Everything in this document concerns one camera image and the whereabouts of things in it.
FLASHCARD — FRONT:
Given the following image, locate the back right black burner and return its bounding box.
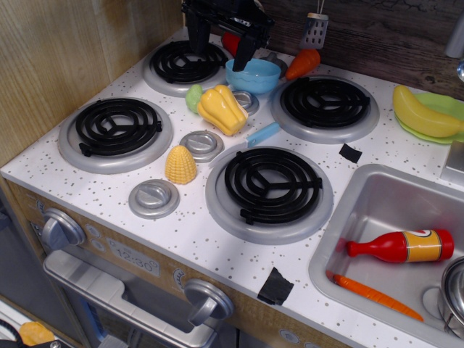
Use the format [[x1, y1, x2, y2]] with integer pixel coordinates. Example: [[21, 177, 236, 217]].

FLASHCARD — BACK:
[[270, 75, 380, 144]]

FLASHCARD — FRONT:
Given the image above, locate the short orange toy carrot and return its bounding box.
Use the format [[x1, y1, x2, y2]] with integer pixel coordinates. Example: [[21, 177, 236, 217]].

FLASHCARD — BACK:
[[285, 49, 321, 80]]

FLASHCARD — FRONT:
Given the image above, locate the right silver oven knob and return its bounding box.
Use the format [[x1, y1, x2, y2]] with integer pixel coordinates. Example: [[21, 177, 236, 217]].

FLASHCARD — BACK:
[[184, 278, 234, 326]]

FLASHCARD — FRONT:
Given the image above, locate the silver top knob back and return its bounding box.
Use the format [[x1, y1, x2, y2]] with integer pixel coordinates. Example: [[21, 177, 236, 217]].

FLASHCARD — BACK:
[[233, 91, 260, 116]]

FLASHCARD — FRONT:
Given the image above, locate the red toy ketchup bottle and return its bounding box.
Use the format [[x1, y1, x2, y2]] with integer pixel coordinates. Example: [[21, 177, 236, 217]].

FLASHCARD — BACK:
[[346, 229, 455, 263]]

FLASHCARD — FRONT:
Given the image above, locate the yellow toy bell pepper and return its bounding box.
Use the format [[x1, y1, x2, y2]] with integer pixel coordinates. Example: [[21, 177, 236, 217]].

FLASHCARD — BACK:
[[197, 85, 248, 136]]

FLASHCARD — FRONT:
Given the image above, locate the silver oven door handle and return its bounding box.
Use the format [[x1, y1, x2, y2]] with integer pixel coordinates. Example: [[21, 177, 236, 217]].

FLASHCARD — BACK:
[[43, 250, 219, 347]]

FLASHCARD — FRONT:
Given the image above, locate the front left black burner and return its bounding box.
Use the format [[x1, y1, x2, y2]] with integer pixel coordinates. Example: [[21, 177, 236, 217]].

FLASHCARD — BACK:
[[58, 97, 173, 175]]

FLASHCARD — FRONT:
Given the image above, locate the light blue plastic bowl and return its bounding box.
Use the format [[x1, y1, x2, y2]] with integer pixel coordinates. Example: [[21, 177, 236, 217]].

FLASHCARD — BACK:
[[225, 59, 281, 94]]

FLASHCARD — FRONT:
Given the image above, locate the red toy chili pepper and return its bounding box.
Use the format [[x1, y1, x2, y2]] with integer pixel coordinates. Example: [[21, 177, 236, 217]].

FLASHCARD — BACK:
[[221, 32, 241, 57]]

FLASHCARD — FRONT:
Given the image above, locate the left silver oven knob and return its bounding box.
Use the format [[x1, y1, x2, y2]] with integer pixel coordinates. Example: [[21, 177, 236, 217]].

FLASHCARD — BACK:
[[41, 208, 86, 250]]

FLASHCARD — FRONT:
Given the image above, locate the blue handled toy knife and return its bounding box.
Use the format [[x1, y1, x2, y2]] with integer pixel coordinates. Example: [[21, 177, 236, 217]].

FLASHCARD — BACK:
[[208, 122, 281, 168]]

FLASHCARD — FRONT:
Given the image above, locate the grey slotted toy spatula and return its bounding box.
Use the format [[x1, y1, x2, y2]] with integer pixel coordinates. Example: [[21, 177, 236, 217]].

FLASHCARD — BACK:
[[299, 12, 329, 49]]

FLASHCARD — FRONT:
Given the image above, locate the silver metal sink basin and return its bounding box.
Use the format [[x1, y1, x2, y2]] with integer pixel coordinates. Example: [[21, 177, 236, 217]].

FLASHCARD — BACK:
[[309, 165, 463, 347]]

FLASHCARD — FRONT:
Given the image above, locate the black tape piece upper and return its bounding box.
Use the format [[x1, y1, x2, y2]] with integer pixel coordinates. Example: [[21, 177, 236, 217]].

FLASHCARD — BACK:
[[339, 144, 363, 164]]

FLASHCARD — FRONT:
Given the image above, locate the silver top knob front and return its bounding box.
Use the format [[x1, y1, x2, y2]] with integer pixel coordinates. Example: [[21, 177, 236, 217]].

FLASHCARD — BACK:
[[128, 179, 180, 220]]

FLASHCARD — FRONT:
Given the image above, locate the green toy vegetable piece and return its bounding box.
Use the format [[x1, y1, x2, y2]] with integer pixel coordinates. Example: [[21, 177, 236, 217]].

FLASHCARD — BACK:
[[185, 84, 204, 114]]

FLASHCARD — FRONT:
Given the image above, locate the silver oven knob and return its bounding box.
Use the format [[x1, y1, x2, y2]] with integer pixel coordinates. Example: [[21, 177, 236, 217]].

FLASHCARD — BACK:
[[184, 278, 234, 326], [41, 208, 86, 250]]

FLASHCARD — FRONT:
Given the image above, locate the front right black burner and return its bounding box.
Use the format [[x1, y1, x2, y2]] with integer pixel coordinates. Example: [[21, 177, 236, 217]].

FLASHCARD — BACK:
[[205, 147, 334, 245]]

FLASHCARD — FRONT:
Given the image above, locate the black burner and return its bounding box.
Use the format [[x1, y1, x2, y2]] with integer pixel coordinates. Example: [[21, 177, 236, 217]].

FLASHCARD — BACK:
[[205, 147, 334, 245], [142, 40, 232, 97], [270, 75, 380, 144], [58, 97, 173, 175]]

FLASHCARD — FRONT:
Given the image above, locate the black tape piece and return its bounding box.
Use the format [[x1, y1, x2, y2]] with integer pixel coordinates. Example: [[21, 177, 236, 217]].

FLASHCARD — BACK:
[[339, 144, 363, 164], [257, 268, 294, 305]]

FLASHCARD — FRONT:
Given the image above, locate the silver faucet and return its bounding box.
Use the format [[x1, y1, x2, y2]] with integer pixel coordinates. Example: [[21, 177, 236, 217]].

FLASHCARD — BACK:
[[444, 25, 463, 84]]

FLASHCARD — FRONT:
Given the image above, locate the yellow toy corn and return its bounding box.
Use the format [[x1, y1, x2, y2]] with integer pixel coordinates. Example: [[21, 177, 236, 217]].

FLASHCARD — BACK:
[[165, 145, 197, 184]]

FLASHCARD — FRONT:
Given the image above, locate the silver top knob middle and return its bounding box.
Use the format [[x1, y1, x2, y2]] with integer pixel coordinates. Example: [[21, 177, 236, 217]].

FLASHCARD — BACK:
[[180, 130, 224, 163]]

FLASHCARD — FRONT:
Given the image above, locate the yellow object lower left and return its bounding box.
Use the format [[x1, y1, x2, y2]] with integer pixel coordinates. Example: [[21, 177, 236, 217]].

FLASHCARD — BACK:
[[19, 322, 55, 346]]

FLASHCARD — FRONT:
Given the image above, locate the yellow toy banana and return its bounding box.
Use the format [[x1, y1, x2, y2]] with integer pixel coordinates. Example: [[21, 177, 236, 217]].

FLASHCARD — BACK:
[[392, 86, 463, 138]]

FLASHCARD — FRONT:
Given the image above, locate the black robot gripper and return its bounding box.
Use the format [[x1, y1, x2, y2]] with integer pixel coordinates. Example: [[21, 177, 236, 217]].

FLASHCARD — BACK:
[[181, 1, 274, 72]]

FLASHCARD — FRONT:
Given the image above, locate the back left black burner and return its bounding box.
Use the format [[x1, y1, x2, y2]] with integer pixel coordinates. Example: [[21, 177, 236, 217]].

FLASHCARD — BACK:
[[142, 40, 232, 97]]

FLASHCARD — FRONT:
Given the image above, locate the long orange toy carrot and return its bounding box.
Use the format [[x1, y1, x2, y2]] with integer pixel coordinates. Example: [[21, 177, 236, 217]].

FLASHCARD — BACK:
[[333, 274, 423, 322]]

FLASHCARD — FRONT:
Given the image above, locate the black tape piece lower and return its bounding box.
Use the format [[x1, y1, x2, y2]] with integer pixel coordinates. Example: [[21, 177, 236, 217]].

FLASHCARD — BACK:
[[257, 268, 294, 305]]

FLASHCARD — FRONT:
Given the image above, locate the green plastic plate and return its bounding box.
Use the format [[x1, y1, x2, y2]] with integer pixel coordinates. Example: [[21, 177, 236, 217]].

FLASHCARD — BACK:
[[394, 93, 463, 144]]

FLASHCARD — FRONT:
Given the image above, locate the silver toy pot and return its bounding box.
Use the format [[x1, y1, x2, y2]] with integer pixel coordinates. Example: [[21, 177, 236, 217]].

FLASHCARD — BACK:
[[438, 257, 463, 339]]

